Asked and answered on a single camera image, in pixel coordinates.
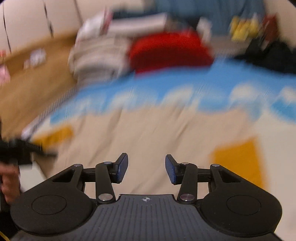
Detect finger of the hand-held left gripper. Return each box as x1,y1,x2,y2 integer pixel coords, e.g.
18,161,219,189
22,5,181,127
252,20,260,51
30,142,58,158

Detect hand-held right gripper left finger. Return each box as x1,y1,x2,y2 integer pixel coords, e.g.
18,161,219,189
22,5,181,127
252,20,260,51
51,152,129,205

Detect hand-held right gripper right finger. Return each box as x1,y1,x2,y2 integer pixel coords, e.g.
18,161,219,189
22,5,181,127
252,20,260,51
165,154,244,205

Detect beige and mustard garment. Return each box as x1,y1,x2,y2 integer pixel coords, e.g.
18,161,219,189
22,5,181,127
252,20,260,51
22,104,296,203

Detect person's left hand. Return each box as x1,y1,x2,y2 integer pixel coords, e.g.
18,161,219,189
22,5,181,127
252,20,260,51
0,165,22,205

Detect blue and white printed bedsheet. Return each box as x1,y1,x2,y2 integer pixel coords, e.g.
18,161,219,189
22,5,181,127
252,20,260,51
49,57,296,127

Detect small white floor clutter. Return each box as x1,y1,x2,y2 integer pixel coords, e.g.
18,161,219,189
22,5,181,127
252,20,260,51
23,48,47,70

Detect striped grey cloth pile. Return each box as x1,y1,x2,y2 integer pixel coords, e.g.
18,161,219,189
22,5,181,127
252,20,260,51
68,37,133,82

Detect red cloth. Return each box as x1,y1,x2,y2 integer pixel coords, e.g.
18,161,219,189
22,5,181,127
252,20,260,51
128,32,215,74

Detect white and grey cloth pile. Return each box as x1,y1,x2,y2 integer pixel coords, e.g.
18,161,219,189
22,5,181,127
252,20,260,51
76,8,168,40

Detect black garment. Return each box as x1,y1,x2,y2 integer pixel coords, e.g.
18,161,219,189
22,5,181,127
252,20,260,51
233,39,296,75

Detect yellow plush toys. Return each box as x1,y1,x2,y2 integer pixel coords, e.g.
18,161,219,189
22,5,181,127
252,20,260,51
231,16,262,42

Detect blue curtain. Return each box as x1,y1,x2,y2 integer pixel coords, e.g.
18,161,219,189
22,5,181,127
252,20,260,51
154,0,267,36

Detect dark red bag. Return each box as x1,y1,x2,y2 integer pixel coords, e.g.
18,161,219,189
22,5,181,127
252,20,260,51
261,14,281,42

